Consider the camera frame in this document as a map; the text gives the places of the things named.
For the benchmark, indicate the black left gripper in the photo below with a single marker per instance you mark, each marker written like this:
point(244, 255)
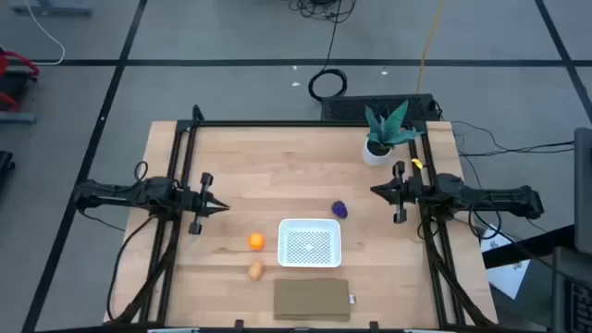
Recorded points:
point(194, 203)

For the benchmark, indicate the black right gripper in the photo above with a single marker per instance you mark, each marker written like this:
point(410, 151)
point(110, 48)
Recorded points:
point(409, 192)

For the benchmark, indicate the purple grape bunch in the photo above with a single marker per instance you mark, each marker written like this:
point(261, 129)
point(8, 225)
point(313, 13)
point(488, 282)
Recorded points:
point(340, 209)

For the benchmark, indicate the orange fruit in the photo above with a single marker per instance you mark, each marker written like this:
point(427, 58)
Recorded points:
point(256, 241)

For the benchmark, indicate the tan potato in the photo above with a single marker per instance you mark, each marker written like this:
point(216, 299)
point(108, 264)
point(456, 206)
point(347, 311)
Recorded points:
point(255, 271)

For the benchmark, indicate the white perforated plastic basket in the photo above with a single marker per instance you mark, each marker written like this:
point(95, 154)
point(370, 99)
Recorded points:
point(309, 245)

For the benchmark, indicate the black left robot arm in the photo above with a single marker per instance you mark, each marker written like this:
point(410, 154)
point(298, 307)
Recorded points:
point(148, 192)

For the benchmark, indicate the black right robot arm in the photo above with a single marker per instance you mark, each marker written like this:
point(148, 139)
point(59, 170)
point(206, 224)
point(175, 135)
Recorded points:
point(485, 194)

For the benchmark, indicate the white plant pot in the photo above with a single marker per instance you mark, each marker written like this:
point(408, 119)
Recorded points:
point(372, 159)

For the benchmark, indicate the small yellow tag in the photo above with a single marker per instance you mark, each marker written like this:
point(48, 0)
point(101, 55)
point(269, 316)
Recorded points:
point(417, 163)

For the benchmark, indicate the green leafy plant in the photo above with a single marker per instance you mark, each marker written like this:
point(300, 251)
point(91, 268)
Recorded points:
point(390, 129)

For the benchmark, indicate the black perforated computer case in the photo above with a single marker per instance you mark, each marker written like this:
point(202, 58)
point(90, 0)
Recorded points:
point(347, 108)

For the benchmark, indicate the folded tan cloth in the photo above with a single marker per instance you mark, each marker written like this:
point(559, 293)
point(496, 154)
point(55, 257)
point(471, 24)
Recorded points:
point(310, 299)

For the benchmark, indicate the white printed paper sheet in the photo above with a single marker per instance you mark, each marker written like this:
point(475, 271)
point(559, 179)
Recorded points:
point(509, 277)

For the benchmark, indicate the black floor beam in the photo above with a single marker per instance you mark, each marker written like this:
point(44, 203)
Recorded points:
point(532, 247)

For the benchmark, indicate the grey monitor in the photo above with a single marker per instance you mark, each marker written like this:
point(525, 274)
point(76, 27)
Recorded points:
point(583, 185)

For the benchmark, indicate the dark grey desk unit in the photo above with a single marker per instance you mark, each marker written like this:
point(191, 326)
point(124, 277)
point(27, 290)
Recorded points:
point(564, 287)

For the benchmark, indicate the red and black cart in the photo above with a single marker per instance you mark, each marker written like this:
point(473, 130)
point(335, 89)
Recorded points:
point(14, 85)

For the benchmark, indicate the grey table foot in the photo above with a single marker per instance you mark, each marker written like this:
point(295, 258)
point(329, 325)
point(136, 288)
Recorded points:
point(51, 8)

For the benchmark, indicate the black metal rig frame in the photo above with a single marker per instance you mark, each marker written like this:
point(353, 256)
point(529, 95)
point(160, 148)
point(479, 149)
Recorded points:
point(277, 123)

